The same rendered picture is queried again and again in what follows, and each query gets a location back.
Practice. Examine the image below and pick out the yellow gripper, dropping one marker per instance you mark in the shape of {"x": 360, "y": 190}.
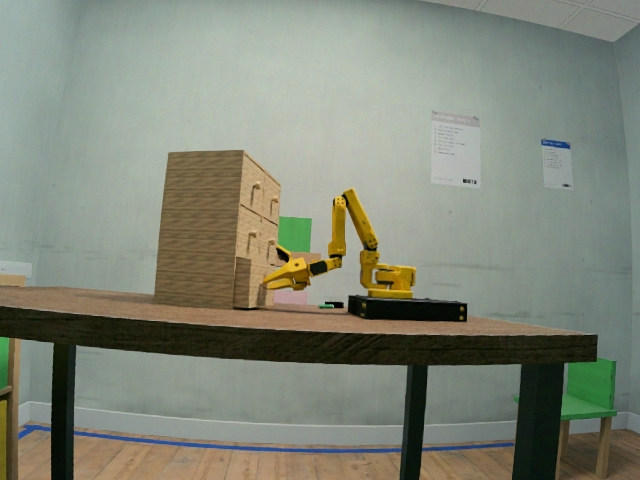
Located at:
{"x": 292, "y": 269}

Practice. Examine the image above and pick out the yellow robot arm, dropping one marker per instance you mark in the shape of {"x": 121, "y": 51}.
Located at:
{"x": 398, "y": 277}

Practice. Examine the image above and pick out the wooden chest of drawers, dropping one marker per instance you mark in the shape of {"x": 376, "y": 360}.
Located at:
{"x": 197, "y": 247}

